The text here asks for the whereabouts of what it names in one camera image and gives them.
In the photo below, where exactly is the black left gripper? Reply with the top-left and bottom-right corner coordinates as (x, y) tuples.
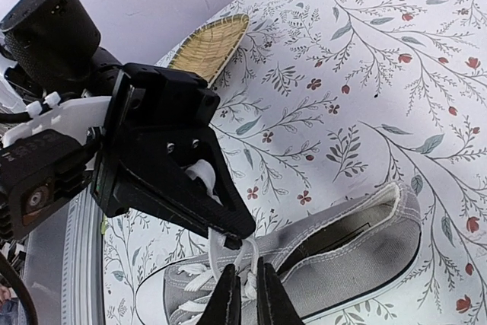
(91, 63), (256, 249)

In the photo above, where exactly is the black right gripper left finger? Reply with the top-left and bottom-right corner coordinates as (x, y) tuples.
(199, 264), (241, 325)

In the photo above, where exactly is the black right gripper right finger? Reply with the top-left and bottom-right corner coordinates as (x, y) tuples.
(256, 257), (304, 325)

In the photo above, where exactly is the grey sneaker with white laces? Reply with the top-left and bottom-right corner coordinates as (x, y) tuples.
(135, 182), (422, 324)

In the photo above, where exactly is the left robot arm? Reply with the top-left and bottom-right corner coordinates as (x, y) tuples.
(1, 0), (256, 250)

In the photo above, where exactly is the green tape piece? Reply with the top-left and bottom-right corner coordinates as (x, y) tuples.
(100, 220), (107, 235)

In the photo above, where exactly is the yellow bamboo fan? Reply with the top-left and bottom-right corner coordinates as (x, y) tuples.
(167, 14), (250, 87)

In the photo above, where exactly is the floral patterned table mat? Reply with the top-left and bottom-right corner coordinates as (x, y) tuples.
(102, 0), (487, 325)

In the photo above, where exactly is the aluminium front rail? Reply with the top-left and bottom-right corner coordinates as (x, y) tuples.
(23, 190), (106, 324)

